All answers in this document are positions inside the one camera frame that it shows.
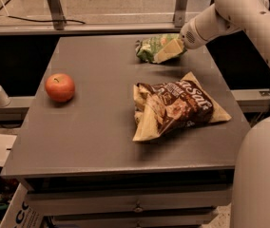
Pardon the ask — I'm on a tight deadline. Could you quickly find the black cable on floor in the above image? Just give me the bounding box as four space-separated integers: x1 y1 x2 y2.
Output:
0 0 87 26

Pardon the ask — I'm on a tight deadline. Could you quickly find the white cardboard box with lettering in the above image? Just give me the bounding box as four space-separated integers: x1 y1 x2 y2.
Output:
0 184 43 228

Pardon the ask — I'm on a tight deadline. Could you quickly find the red apple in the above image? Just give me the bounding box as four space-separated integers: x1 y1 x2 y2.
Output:
45 73 75 103

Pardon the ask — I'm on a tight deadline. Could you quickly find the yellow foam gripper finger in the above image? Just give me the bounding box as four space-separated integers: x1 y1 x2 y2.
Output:
154 39 184 64

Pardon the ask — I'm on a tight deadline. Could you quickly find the green jalapeno chip bag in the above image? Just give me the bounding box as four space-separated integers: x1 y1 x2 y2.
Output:
135 33 181 64

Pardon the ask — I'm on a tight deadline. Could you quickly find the brown and cream chip bag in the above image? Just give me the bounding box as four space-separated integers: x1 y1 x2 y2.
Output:
133 72 231 142

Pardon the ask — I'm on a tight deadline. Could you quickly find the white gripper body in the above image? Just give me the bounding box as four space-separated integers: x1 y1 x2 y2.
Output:
180 14 210 49

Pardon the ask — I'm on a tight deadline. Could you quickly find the grey drawer cabinet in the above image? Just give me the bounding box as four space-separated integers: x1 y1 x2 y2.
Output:
2 35 249 228

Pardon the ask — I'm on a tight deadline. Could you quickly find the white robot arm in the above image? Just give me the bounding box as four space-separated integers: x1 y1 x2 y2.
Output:
180 0 270 228

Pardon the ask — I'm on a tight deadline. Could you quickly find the metal frame rail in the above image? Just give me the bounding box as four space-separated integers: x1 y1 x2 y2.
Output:
0 0 270 37

